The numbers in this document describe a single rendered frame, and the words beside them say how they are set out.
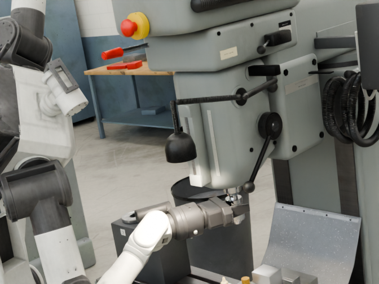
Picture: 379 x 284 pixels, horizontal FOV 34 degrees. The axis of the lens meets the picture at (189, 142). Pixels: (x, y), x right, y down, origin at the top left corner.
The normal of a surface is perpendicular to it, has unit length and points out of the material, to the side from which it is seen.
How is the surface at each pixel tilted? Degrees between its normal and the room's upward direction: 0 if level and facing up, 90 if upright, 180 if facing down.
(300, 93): 90
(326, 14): 90
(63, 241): 71
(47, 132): 57
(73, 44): 90
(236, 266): 94
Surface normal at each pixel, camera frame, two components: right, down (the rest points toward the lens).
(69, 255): 0.55, -0.21
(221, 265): 0.02, 0.32
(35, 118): 0.60, -0.50
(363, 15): -0.69, 0.29
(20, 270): 0.82, 0.08
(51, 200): 0.30, -0.14
